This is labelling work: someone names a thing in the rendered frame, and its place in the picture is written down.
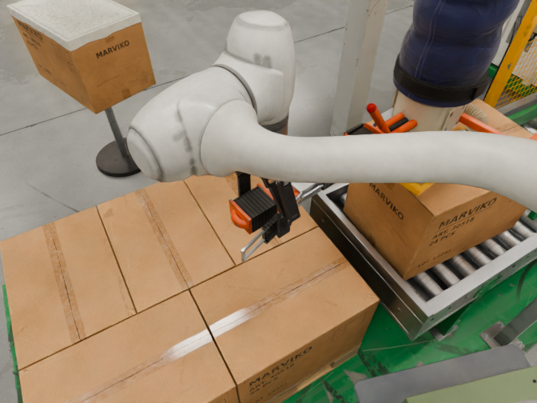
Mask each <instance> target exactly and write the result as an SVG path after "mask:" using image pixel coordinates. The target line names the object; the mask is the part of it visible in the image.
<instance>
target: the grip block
mask: <svg viewBox="0 0 537 403"><path fill-rule="evenodd" d="M363 134H385V133H384V132H383V131H381V130H379V129H377V128H376V127H375V126H373V125H371V124H370V123H368V122H365V123H363V122H362V123H360V124H359V125H357V126H355V127H353V128H351V129H350V130H348V131H346V132H344V136H348V135H363Z"/></svg>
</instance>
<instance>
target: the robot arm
mask: <svg viewBox="0 0 537 403"><path fill-rule="evenodd" d="M295 79H296V55H295V46H294V41H293V37H292V31H291V28H290V25H289V23H288V21H286V20H285V19H284V18H282V17H281V16H280V15H279V14H276V13H274V12H272V11H268V10H253V11H249V12H244V13H241V14H238V15H237V16H236V17H235V19H234V21H233V24H232V25H231V27H230V30H229V33H228V36H227V38H226V47H225V51H224V52H222V53H221V55H220V57H219V58H218V59H217V60H216V61H215V63H214V64H213V65H211V66H210V67H209V68H208V69H206V70H203V71H201V72H198V73H195V74H191V75H189V76H188V77H186V78H183V79H182V80H180V81H179V82H177V83H175V84H173V85H172V86H170V87H169V88H167V89H166V90H164V91H162V92H161V93H159V94H158V95H157V96H156V97H154V98H153V99H151V100H150V101H149V102H148V103H147V104H146V105H144V106H143V107H142V108H141V110H140V111H139V112H138V113H137V115H136V116H135V117H134V119H133V120H132V121H131V123H130V125H129V133H128V136H127V145H128V148H129V152H130V154H131V156H132V158H133V160H134V161H135V163H136V164H137V166H138V167H139V169H140V170H141V171H142V172H143V174H145V175H146V176H147V177H149V178H151V179H153V180H157V181H159V182H179V181H183V180H185V179H187V178H189V177H191V176H193V175H195V176H197V177H199V176H204V175H213V176H215V177H219V178H222V177H226V176H229V175H230V174H233V173H234V172H235V174H236V175H237V184H238V194H239V197H240V196H241V195H242V194H245V193H246V192H248V191H250V190H251V179H250V174H251V175H254V176H258V177H260V178H261V179H262V181H263V183H264V184H265V187H266V188H267V189H269V191H270V193H271V195H272V198H273V200H274V202H275V203H276V207H277V208H278V210H279V212H280V214H278V215H277V236H278V237H279V238H281V237H283V236H284V235H285V234H287V233H288V232H290V225H291V224H292V222H293V221H295V220H296V219H298V218H299V217H300V211H299V209H298V205H297V203H296V198H295V194H294V192H293V188H292V182H300V183H450V184H459V185H466V186H474V187H478V188H481V189H485V190H490V191H492V192H495V193H498V194H500V195H503V196H504V197H507V198H510V199H511V200H513V201H515V202H518V203H519V204H520V205H523V206H525V207H527V208H528V209H530V210H532V211H534V212H535V213H537V141H536V140H532V139H527V138H519V137H513V136H508V135H502V134H490V133H482V132H471V131H426V132H409V133H394V134H363V135H348V136H332V137H312V138H307V137H292V136H288V117H289V106H290V104H291V101H292V98H293V93H294V88H295ZM270 179H272V180H274V181H273V182H270V183H269V180H270Z"/></svg>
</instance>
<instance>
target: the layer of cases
mask: <svg viewBox="0 0 537 403"><path fill-rule="evenodd" d="M238 197H239V194H238V184H237V175H236V174H235V172H234V173H233V174H230V175H229V176H226V177H222V178H219V177H215V176H213V175H204V176H199V177H197V176H195V175H193V176H191V177H189V178H187V179H185V180H183V181H179V182H158V183H155V184H153V185H151V186H147V187H145V188H142V189H140V190H136V191H134V192H132V193H129V194H126V195H123V196H121V197H119V198H115V199H113V200H110V201H107V202H104V203H102V204H100V205H97V207H96V206H94V207H91V208H89V209H85V210H83V211H81V212H78V213H75V214H72V215H70V216H68V217H64V218H62V219H59V220H57V221H53V222H51V223H49V224H46V225H43V226H40V227H38V228H36V229H32V230H30V231H27V232H25V233H21V234H19V235H17V236H14V237H11V238H8V239H6V240H4V241H0V250H1V255H2V266H3V272H4V277H5V283H6V292H7V298H8V304H9V309H10V320H11V325H12V330H13V336H14V346H15V352H16V358H17V363H18V370H19V378H20V384H21V390H22V400H23V403H265V402H267V401H269V400H270V399H272V398H274V397H275V396H276V395H278V394H279V393H282V392H283V391H285V390H286V389H288V388H289V387H291V386H292V385H295V384H296V383H297V382H298V381H301V380H302V379H304V378H305V377H307V376H308V375H310V374H311V373H313V372H315V371H317V370H318V369H319V368H321V367H323V366H324V365H326V364H328V363H329V362H330V361H332V360H334V359H335V358H337V357H339V356H340V355H341V354H343V353H345V352H347V351H348V350H350V349H351V348H353V347H354V346H356V345H358V344H360V343H361V342H362V340H363V337H364V335H365V333H366V330H367V328H368V326H369V324H370V321H371V319H372V317H373V314H374V313H375V311H376V308H377V306H378V304H379V302H380V299H379V298H378V297H377V295H376V294H375V293H374V292H373V290H372V289H371V288H370V287H369V285H368V284H367V283H366V282H365V281H364V279H363V278H362V277H361V276H360V275H359V274H358V273H357V272H356V270H355V269H354V268H353V267H352V265H351V264H350V263H349V262H348V260H347V259H346V258H345V257H344V255H343V254H342V253H341V252H340V251H339V250H338V249H337V248H336V247H335V245H334V244H333V243H332V242H331V240H330V239H329V238H328V237H327V236H326V234H325V233H324V232H323V231H322V229H321V228H320V227H318V225H317V224H316V223H315V222H314V221H313V219H312V218H311V217H310V216H309V214H308V213H307V212H306V211H305V209H304V208H303V207H302V206H301V205H300V206H299V207H298V209H299V211H300V217H299V218H298V219H296V220H295V221H293V222H292V224H291V225H290V232H288V233H287V234H285V235H284V236H283V237H281V238H279V237H278V236H277V235H276V236H275V237H274V238H273V239H272V240H271V241H270V242H269V243H268V244H267V245H266V244H265V243H264V242H263V243H262V244H261V245H260V246H259V247H258V248H257V249H256V250H255V251H254V252H253V253H252V254H251V255H250V256H249V257H248V258H247V259H246V261H245V262H242V261H241V249H242V248H244V247H245V246H246V245H247V244H248V243H249V242H250V241H251V240H252V239H253V238H254V237H255V236H256V235H257V234H258V233H259V232H260V231H261V230H262V227H261V228H260V229H258V230H257V231H255V232H254V233H251V234H248V233H247V232H246V230H245V229H241V228H238V227H237V226H235V225H234V224H233V222H232V220H231V214H230V209H229V199H231V198H232V199H233V200H234V199H235V198H238ZM97 209H98V210H97ZM98 211H99V212H98Z"/></svg>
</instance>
